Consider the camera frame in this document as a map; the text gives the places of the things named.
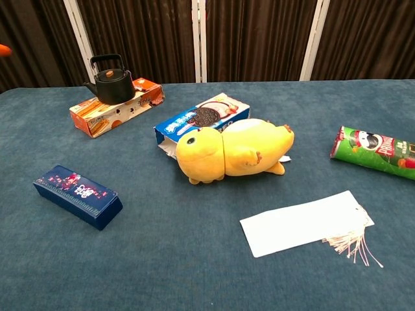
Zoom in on white notebook blue spine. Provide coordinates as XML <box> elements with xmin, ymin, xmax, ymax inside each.
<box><xmin>32</xmin><ymin>165</ymin><xmax>124</xmax><ymax>231</ymax></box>

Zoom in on dark brown curtain panel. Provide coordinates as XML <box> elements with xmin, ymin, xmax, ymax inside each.
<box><xmin>0</xmin><ymin>0</ymin><xmax>80</xmax><ymax>94</ymax></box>
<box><xmin>311</xmin><ymin>0</ymin><xmax>415</xmax><ymax>81</ymax></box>
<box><xmin>77</xmin><ymin>0</ymin><xmax>196</xmax><ymax>86</ymax></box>
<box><xmin>206</xmin><ymin>0</ymin><xmax>317</xmax><ymax>82</ymax></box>

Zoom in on black kettle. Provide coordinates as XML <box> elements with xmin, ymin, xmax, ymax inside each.
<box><xmin>83</xmin><ymin>53</ymin><xmax>136</xmax><ymax>106</ymax></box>

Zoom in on orange biscuit box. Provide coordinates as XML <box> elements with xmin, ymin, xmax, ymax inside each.
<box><xmin>69</xmin><ymin>77</ymin><xmax>165</xmax><ymax>139</ymax></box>

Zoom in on blue Oreo cookie box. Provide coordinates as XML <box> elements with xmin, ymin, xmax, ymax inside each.
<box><xmin>153</xmin><ymin>93</ymin><xmax>251</xmax><ymax>159</ymax></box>

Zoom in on yellow plush duck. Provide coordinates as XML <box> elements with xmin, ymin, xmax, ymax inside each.
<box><xmin>175</xmin><ymin>118</ymin><xmax>296</xmax><ymax>185</ymax></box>

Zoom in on blue felt table cover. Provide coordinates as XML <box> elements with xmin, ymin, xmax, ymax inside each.
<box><xmin>0</xmin><ymin>78</ymin><xmax>415</xmax><ymax>311</ymax></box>

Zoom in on green Pringles can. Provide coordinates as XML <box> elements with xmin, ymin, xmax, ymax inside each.
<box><xmin>329</xmin><ymin>125</ymin><xmax>415</xmax><ymax>181</ymax></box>

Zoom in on white partition post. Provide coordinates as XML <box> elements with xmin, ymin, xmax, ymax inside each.
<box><xmin>191</xmin><ymin>0</ymin><xmax>208</xmax><ymax>84</ymax></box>
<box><xmin>299</xmin><ymin>0</ymin><xmax>325</xmax><ymax>82</ymax></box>
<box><xmin>63</xmin><ymin>0</ymin><xmax>95</xmax><ymax>86</ymax></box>

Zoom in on white paper tags with strings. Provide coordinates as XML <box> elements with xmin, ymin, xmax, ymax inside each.
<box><xmin>239</xmin><ymin>190</ymin><xmax>385</xmax><ymax>269</ymax></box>

